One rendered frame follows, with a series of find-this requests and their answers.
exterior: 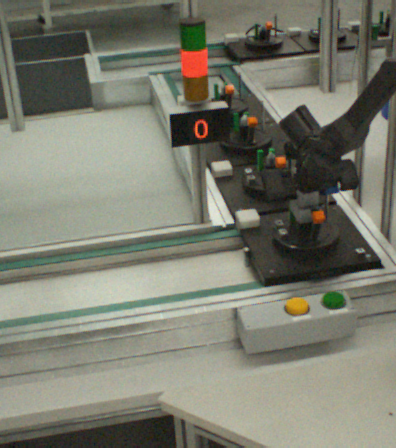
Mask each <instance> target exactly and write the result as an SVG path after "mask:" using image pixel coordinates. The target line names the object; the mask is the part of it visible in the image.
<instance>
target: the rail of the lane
mask: <svg viewBox="0 0 396 448"><path fill-rule="evenodd" d="M342 290H344V291H345V292H346V294H347V295H348V297H349V298H350V300H351V301H352V302H353V304H354V305H355V307H356V308H357V310H358V314H357V323H356V328H361V327H367V326H373V325H379V324H385V323H390V322H396V266H395V267H389V268H382V269H376V270H370V271H364V272H358V273H352V274H346V275H341V271H340V270H339V269H336V270H330V271H324V272H318V273H311V278H310V280H309V281H303V282H296V283H290V284H285V285H279V286H272V287H266V288H260V289H253V290H247V291H241V292H235V293H228V294H222V295H216V296H209V297H203V298H197V299H191V300H185V301H179V302H173V303H167V304H160V305H154V306H148V307H141V308H135V309H129V310H123V311H116V312H111V313H105V314H98V315H86V316H80V317H73V318H68V319H62V320H56V321H49V322H43V323H38V324H31V325H25V326H19V327H13V328H11V327H7V328H1V329H0V388H6V387H12V386H17V385H23V384H28V383H34V382H40V381H46V380H52V379H56V378H68V377H74V376H80V375H86V374H91V373H97V372H102V371H108V370H114V369H120V368H126V367H132V366H136V367H137V366H142V365H148V364H154V363H160V362H166V361H172V360H178V359H183V358H189V357H194V356H200V355H206V354H212V353H218V352H224V351H229V350H235V349H241V348H244V346H243V344H242V341H241V339H240V336H239V334H238V325H237V308H239V307H245V306H251V305H257V304H263V303H270V302H276V301H281V300H287V299H291V298H299V297H306V296H312V295H318V294H324V293H328V292H335V291H342Z"/></svg>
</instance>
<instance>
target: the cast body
mask: <svg viewBox="0 0 396 448"><path fill-rule="evenodd" d="M296 196H297V199H295V200H291V210H292V212H293V213H294V216H295V218H296V220H297V221H298V223H299V224H302V223H309V222H313V220H312V215H311V212H310V210H311V209H318V211H320V207H319V206H318V196H319V192H318V191H313V192H306V193H303V192H302V189H301V190H297V191H296Z"/></svg>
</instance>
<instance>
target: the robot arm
mask: <svg viewBox="0 0 396 448"><path fill-rule="evenodd" d="M376 72H377V73H376V74H375V75H374V77H373V78H372V79H371V81H370V82H369V83H368V84H367V86H366V87H365V88H364V90H363V91H362V92H361V93H360V94H359V95H358V96H357V98H356V99H355V100H354V103H353V104H352V105H351V107H350V108H349V109H348V111H347V112H345V113H344V114H343V115H342V116H340V117H339V118H337V119H336V120H334V121H333V122H330V123H327V124H325V125H324V126H322V127H321V125H320V124H319V122H318V121H317V120H316V118H315V117H314V116H313V115H312V114H311V113H310V111H309V109H308V108H307V106H306V105H305V104H304V105H301V106H299V107H297V108H296V109H295V110H293V111H291V112H290V113H289V114H287V115H286V116H285V117H283V118H282V119H281V120H280V121H279V122H278V127H279V128H280V129H281V131H282V132H283V133H284V135H285V136H286V137H287V139H288V140H289V141H286V142H285V143H284V146H283V148H284V152H285V155H286V159H292V160H295V161H296V164H295V170H296V171H298V172H295V173H293V177H294V178H292V176H291V172H290V171H284V172H283V171H282V168H272V169H265V170H264V171H263V172H262V174H261V177H262V181H263V186H264V190H265V195H266V199H267V201H269V202H272V201H279V200H284V201H289V200H295V199H297V196H296V191H297V190H301V189H302V192H303V193H306V192H313V191H318V192H319V196H320V195H329V194H336V193H339V190H340V191H346V190H353V189H356V188H357V187H358V185H359V179H358V175H357V171H356V168H355V164H354V162H353V161H352V160H351V159H343V160H342V158H341V157H342V156H344V155H346V154H348V153H350V152H352V151H354V150H356V149H358V148H360V147H361V146H362V145H363V144H364V140H365V139H366V137H367V135H368V134H369V130H370V125H371V123H372V121H373V120H374V118H375V117H376V116H377V115H378V113H379V112H380V111H381V110H382V109H383V107H384V106H385V104H386V102H387V101H389V100H390V99H391V97H392V96H393V95H394V94H395V93H396V55H395V56H393V57H391V58H388V59H386V60H384V61H383V62H382V64H380V66H379V69H378V70H377V71H376ZM338 182H339V184H340V187H339V188H338ZM296 185H297V186H296ZM298 185H299V186H298Z"/></svg>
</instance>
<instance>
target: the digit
mask: <svg viewBox="0 0 396 448"><path fill-rule="evenodd" d="M188 119H189V131H188V134H189V144H191V143H198V142H206V141H213V133H212V112H210V113H202V114H194V115H188Z"/></svg>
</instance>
